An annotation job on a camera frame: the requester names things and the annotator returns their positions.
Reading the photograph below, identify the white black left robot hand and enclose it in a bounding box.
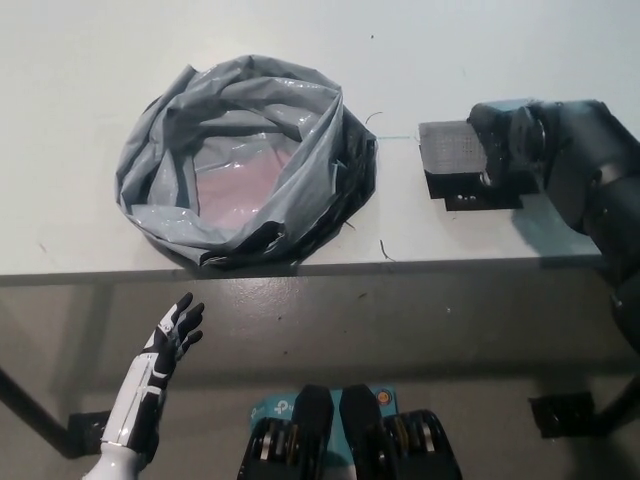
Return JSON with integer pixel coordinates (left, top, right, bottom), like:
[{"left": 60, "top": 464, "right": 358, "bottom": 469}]
[{"left": 101, "top": 292, "right": 206, "bottom": 454}]

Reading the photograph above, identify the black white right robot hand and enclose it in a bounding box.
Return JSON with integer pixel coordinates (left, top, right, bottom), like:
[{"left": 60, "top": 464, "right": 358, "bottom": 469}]
[{"left": 466, "top": 99, "right": 549, "bottom": 190}]

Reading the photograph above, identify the grey mesh rectangular container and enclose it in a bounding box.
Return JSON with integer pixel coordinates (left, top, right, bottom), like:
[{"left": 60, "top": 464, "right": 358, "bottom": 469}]
[{"left": 417, "top": 119, "right": 490, "bottom": 177}]

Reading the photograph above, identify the grey black plastic bag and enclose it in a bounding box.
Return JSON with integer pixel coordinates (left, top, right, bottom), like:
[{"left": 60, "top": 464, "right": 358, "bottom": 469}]
[{"left": 113, "top": 53, "right": 379, "bottom": 271}]

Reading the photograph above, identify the black tape patch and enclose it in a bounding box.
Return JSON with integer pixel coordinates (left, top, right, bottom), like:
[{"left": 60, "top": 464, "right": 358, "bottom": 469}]
[{"left": 423, "top": 167, "right": 542, "bottom": 213}]

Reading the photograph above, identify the black metal table leg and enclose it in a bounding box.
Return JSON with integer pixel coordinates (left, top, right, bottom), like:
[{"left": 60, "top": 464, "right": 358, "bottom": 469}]
[
  {"left": 0, "top": 366, "right": 110, "bottom": 460},
  {"left": 529, "top": 369, "right": 640, "bottom": 440}
]

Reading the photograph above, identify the teal TP-Link box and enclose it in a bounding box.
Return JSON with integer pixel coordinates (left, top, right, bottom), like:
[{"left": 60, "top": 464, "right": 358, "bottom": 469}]
[{"left": 248, "top": 385, "right": 401, "bottom": 451}]

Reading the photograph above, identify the black robot body block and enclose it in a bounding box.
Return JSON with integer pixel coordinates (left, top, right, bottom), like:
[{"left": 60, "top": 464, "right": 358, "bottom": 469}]
[
  {"left": 339, "top": 383, "right": 462, "bottom": 480},
  {"left": 237, "top": 383, "right": 335, "bottom": 480}
]

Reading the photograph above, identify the pink flat sheet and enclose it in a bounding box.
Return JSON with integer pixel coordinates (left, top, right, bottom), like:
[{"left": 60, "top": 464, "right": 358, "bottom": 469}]
[{"left": 194, "top": 130, "right": 302, "bottom": 227}]

